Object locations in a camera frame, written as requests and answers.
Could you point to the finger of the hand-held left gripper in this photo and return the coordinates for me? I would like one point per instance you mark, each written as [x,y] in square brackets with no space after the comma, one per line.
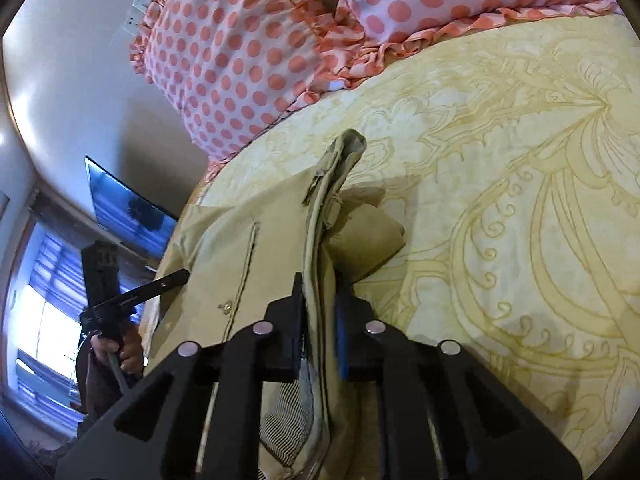
[155,286]

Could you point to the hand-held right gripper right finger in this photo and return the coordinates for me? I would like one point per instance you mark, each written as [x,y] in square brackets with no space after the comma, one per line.
[350,345]

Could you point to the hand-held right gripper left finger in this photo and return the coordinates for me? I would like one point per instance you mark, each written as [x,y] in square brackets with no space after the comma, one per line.
[287,340]

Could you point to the khaki pants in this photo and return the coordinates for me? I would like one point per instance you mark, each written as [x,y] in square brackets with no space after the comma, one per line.
[280,240]

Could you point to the person's left forearm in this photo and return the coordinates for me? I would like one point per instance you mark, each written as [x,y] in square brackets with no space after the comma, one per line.
[100,390]

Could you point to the person's left hand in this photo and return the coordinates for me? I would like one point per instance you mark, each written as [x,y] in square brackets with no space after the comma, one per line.
[130,350]

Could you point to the window with curtain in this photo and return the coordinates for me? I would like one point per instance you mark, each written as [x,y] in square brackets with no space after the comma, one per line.
[45,320]

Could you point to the flat screen television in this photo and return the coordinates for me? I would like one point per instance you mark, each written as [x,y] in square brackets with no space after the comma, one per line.
[125,205]

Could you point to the yellow patterned bed sheet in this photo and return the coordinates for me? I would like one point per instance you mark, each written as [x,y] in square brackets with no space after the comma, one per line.
[500,210]

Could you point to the white wall socket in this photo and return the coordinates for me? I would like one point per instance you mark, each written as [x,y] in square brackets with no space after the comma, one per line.
[131,21]

